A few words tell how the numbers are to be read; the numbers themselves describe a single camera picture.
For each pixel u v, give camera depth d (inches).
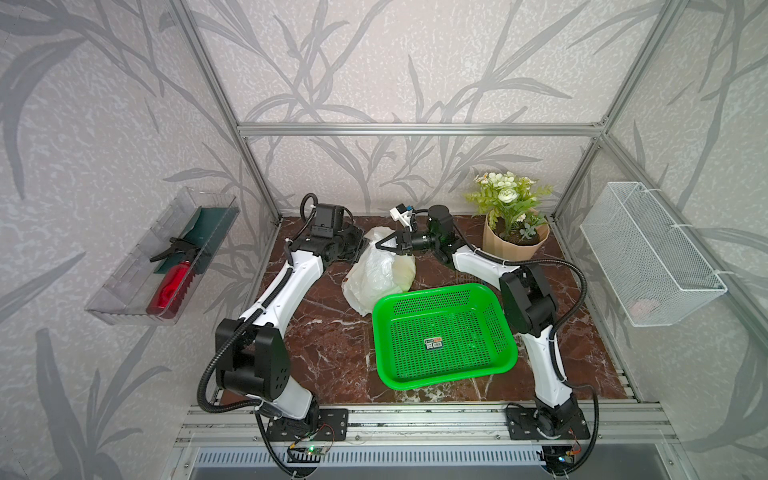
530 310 22.4
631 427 29.2
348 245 28.4
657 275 23.9
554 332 23.1
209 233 26.6
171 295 22.5
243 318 17.6
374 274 31.7
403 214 33.2
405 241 31.0
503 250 36.4
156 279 25.1
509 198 33.3
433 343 34.1
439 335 35.0
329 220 25.3
